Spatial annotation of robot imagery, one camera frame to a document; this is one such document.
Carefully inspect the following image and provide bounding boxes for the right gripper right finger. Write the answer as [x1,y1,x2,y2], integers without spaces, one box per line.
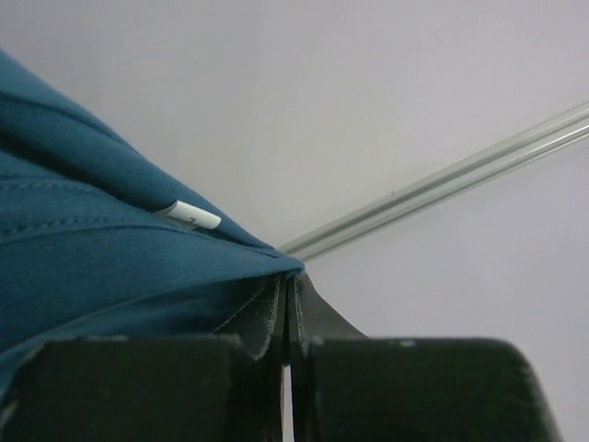
[286,275,561,441]

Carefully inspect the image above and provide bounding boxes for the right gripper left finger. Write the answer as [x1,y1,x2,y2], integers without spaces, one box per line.
[1,276,285,441]

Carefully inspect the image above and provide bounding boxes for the teal blue t-shirt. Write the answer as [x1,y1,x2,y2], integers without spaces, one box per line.
[1,54,304,390]

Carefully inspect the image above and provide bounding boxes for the right aluminium frame post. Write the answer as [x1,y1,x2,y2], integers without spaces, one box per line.
[282,102,588,261]

